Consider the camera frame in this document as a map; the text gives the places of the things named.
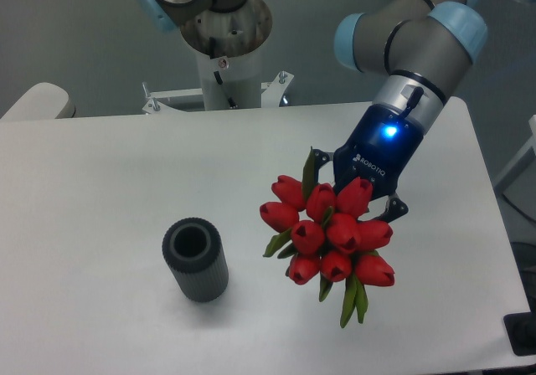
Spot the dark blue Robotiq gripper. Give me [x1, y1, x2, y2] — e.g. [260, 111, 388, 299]
[312, 105, 424, 223]

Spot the red tulip bouquet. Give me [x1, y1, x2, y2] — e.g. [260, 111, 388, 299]
[260, 150, 395, 327]

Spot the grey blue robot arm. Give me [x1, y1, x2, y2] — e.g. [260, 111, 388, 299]
[137, 0, 487, 222]

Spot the dark grey ribbed vase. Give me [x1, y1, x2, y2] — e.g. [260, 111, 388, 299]
[162, 218, 229, 303]

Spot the white furniture at right edge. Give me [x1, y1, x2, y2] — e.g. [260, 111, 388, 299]
[492, 116, 535, 225]

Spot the black device at table edge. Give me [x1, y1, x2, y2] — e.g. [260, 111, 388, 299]
[503, 312, 535, 357]

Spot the beige chair back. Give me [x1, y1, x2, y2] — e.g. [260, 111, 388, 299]
[1, 82, 76, 122]

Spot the white metal base frame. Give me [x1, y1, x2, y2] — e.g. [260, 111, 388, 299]
[142, 70, 295, 115]

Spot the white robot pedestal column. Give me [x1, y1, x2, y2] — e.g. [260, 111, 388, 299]
[194, 50, 262, 111]

